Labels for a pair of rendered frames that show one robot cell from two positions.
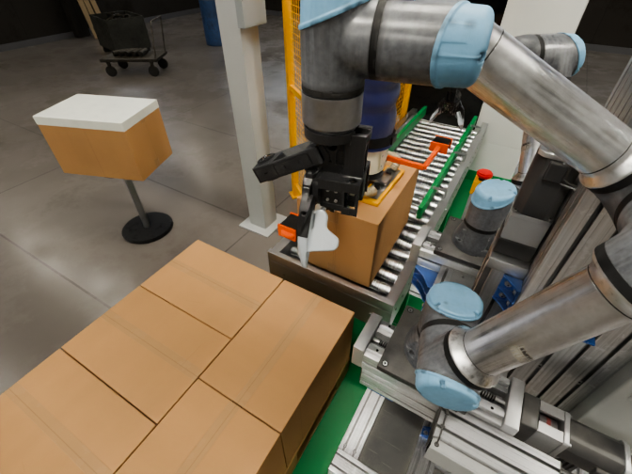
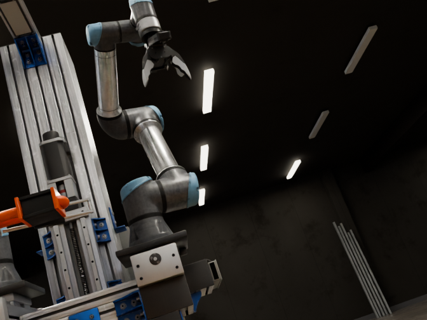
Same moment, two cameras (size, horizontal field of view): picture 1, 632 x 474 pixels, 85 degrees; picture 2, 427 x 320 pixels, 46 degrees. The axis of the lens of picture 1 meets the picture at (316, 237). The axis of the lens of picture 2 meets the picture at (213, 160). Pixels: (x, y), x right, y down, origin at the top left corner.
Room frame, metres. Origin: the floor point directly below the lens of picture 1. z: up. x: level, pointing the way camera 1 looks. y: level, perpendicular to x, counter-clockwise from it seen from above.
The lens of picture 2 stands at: (1.30, 1.13, 0.70)
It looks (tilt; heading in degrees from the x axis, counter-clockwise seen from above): 19 degrees up; 230
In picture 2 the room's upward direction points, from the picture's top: 19 degrees counter-clockwise
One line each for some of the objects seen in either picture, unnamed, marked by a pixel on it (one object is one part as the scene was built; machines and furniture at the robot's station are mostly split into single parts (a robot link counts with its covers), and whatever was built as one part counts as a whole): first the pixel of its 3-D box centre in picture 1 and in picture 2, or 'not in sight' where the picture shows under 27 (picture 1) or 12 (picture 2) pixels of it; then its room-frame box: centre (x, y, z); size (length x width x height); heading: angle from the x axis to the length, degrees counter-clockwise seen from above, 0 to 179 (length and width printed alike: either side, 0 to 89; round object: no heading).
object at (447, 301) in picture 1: (450, 315); (142, 199); (0.47, -0.30, 1.20); 0.13 x 0.12 x 0.14; 162
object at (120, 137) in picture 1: (109, 136); not in sight; (2.21, 1.41, 0.82); 0.60 x 0.40 x 0.40; 80
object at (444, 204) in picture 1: (450, 195); not in sight; (1.98, -0.93, 0.50); 2.31 x 0.05 x 0.19; 149
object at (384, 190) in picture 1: (383, 181); not in sight; (1.40, -0.32, 0.97); 0.34 x 0.10 x 0.05; 149
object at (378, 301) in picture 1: (326, 278); not in sight; (1.14, -0.05, 0.58); 0.70 x 0.03 x 0.06; 59
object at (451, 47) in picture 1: (429, 41); (135, 30); (0.41, -0.12, 1.77); 0.11 x 0.11 x 0.08; 72
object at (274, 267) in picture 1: (325, 292); not in sight; (1.13, -0.05, 0.47); 0.70 x 0.03 x 0.15; 59
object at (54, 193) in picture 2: (292, 227); (40, 207); (0.94, 0.08, 1.08); 0.08 x 0.07 x 0.05; 149
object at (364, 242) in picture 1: (359, 211); not in sight; (1.46, -0.23, 0.75); 0.60 x 0.40 x 0.40; 150
